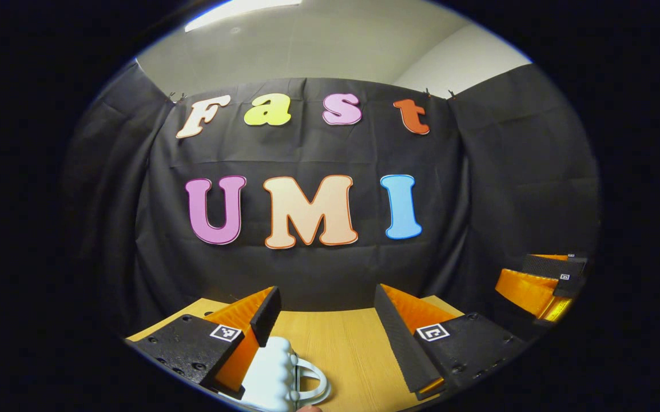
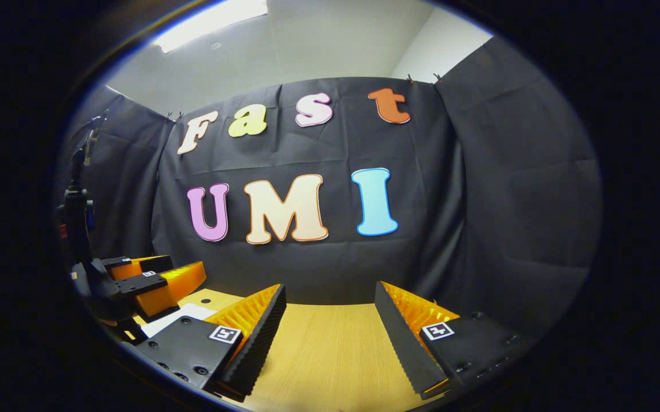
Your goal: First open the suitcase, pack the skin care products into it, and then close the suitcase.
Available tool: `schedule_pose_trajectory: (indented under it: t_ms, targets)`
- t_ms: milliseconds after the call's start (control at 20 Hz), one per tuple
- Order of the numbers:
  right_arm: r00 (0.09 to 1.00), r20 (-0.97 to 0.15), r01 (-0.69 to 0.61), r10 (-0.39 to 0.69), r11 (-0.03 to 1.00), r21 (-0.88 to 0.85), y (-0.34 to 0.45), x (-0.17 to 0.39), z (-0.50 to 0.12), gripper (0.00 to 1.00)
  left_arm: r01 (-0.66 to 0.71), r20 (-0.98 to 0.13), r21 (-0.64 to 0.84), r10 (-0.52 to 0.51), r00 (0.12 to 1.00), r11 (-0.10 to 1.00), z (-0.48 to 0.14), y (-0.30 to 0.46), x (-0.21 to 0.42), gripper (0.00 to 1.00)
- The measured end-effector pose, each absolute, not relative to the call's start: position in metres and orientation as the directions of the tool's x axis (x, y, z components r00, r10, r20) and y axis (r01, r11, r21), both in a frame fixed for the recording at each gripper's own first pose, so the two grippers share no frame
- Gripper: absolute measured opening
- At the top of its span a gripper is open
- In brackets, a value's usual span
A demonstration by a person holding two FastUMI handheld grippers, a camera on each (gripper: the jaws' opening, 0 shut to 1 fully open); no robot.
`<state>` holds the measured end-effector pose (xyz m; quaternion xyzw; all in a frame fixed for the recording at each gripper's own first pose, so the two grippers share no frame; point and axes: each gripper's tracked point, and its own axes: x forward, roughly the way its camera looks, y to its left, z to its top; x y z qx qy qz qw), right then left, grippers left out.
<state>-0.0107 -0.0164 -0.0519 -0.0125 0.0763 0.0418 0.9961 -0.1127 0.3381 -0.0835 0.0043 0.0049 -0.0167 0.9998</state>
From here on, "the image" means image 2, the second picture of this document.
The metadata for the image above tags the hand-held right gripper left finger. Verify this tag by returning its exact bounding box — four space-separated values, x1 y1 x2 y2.
136 283 288 399

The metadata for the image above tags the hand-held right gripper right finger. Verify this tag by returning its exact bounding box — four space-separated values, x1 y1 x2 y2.
375 280 536 399

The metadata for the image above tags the light blue suitcase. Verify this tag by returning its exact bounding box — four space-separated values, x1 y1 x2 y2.
138 302 217 339

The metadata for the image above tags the black backdrop cloth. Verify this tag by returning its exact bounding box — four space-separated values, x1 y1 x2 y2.
58 34 602 344

